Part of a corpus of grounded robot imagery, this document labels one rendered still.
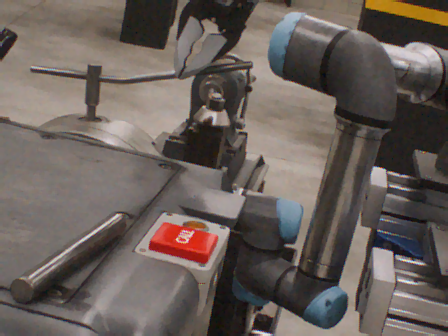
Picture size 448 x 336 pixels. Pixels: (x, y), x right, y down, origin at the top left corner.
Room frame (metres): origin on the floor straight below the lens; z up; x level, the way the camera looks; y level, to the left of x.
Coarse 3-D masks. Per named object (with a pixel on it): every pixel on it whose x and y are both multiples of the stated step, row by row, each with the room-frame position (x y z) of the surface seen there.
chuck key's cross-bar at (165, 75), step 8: (224, 64) 1.34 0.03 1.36; (232, 64) 1.34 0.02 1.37; (240, 64) 1.34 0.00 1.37; (248, 64) 1.34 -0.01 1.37; (40, 72) 1.38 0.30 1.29; (48, 72) 1.37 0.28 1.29; (56, 72) 1.37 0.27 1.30; (64, 72) 1.37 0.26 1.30; (72, 72) 1.37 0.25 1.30; (80, 72) 1.37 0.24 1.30; (160, 72) 1.35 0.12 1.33; (168, 72) 1.35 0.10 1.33; (200, 72) 1.34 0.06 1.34; (208, 72) 1.34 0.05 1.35; (216, 72) 1.34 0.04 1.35; (104, 80) 1.36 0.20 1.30; (112, 80) 1.36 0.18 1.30; (120, 80) 1.36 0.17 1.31; (128, 80) 1.36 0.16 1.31; (136, 80) 1.36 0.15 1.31; (144, 80) 1.35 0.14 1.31; (152, 80) 1.35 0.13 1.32
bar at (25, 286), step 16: (96, 224) 0.85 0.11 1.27; (112, 224) 0.86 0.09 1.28; (80, 240) 0.80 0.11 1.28; (96, 240) 0.82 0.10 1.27; (48, 256) 0.75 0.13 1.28; (64, 256) 0.76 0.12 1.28; (80, 256) 0.78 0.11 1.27; (32, 272) 0.71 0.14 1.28; (48, 272) 0.72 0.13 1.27; (64, 272) 0.75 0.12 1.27; (16, 288) 0.69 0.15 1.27; (32, 288) 0.69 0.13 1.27
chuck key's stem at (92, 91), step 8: (88, 64) 1.36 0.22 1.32; (96, 64) 1.36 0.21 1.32; (88, 72) 1.36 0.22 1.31; (96, 72) 1.36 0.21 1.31; (88, 80) 1.36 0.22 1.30; (96, 80) 1.36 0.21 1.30; (88, 88) 1.36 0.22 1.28; (96, 88) 1.36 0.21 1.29; (88, 96) 1.36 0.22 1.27; (96, 96) 1.36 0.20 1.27; (88, 104) 1.36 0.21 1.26; (96, 104) 1.36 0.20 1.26; (88, 112) 1.36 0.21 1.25; (88, 120) 1.36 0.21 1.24
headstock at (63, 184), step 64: (0, 128) 1.17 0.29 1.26; (0, 192) 0.94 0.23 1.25; (64, 192) 0.98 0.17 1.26; (128, 192) 1.02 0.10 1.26; (192, 192) 1.07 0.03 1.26; (0, 256) 0.78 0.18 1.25; (128, 256) 0.84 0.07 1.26; (0, 320) 0.66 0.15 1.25; (64, 320) 0.68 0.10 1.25; (128, 320) 0.71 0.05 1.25; (192, 320) 0.82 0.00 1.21
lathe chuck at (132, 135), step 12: (60, 120) 1.37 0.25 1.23; (72, 120) 1.35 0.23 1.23; (108, 120) 1.38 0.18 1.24; (120, 120) 1.40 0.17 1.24; (108, 132) 1.32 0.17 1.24; (120, 132) 1.34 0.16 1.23; (132, 132) 1.37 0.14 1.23; (144, 132) 1.40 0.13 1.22; (132, 144) 1.32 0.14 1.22; (144, 144) 1.35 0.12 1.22
